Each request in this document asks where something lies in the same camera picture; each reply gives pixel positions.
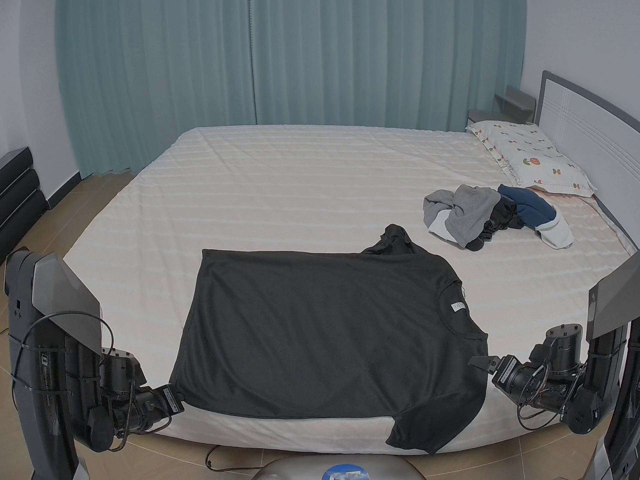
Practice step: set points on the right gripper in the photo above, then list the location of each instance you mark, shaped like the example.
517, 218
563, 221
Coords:
522, 384

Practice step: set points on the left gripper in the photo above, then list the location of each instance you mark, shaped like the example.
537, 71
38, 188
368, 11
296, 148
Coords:
150, 407

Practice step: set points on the black T-shirt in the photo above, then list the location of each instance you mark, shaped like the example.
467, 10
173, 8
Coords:
325, 328

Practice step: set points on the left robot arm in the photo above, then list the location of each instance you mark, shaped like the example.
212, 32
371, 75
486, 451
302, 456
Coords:
50, 368

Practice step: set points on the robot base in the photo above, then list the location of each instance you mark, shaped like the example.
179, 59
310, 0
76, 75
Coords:
290, 470

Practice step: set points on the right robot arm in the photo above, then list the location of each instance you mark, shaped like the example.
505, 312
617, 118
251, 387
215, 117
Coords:
607, 358

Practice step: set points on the pile of clothes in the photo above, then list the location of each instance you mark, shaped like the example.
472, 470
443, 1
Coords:
470, 213

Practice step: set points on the bed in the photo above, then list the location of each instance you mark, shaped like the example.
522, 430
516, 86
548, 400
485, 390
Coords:
300, 193

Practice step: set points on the white printed pillow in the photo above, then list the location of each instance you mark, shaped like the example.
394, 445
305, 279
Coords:
530, 153

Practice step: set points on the black chest of drawers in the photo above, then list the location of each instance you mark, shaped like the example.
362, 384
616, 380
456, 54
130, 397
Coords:
20, 193

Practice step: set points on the grey bedside table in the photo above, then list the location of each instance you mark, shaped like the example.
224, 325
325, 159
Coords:
510, 103

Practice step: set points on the blue-green curtain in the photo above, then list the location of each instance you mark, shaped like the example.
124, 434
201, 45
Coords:
375, 43
150, 68

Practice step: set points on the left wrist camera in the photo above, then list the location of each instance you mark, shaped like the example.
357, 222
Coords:
172, 399

